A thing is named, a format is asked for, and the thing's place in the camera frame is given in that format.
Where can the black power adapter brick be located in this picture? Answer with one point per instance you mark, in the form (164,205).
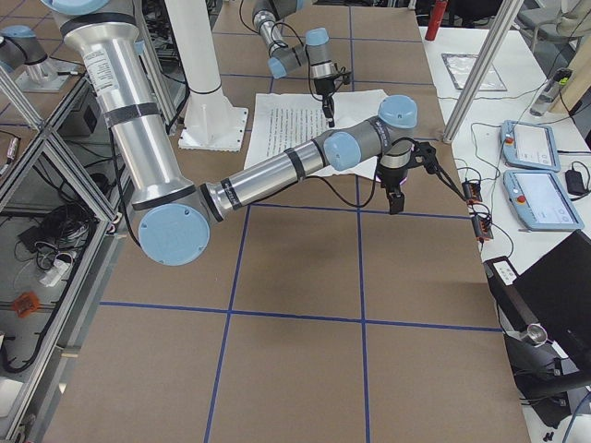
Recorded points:
(575,183)

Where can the lower orange black adapter box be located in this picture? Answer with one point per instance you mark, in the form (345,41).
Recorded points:
(482,227)

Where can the red bottle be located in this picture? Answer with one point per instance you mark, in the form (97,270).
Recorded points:
(435,18)

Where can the silver metal cup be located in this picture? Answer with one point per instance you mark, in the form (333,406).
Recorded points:
(536,335)

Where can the upper blue teach pendant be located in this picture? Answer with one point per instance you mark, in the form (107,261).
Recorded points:
(529,146)

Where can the grey control box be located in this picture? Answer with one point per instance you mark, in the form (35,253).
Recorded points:
(82,118)

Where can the aluminium frame post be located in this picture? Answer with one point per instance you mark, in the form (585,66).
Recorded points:
(495,37)

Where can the white long-sleeve printed shirt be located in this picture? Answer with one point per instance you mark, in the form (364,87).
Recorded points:
(283,121)

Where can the white camera mast column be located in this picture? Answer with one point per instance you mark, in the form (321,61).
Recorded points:
(192,30)

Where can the black laptop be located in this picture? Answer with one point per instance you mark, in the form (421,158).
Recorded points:
(557,290)

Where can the blue teach pendant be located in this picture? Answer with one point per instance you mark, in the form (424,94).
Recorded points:
(540,202)
(529,146)

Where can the white power strip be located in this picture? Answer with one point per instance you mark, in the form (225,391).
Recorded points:
(54,275)

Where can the upper orange black adapter box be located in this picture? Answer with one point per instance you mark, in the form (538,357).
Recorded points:
(472,192)

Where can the orange plastic part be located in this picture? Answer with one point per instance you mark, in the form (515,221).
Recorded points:
(26,304)

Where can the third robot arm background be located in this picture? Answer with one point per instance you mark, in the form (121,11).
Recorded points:
(21,48)

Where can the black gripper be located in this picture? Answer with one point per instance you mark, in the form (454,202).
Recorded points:
(323,86)
(391,179)

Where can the lower blue teach pendant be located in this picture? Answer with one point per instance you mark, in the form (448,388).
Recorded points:
(540,202)

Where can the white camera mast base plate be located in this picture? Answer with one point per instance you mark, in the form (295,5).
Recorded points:
(207,130)

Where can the orange black adapter box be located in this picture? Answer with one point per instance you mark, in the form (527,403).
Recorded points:
(482,227)
(472,192)

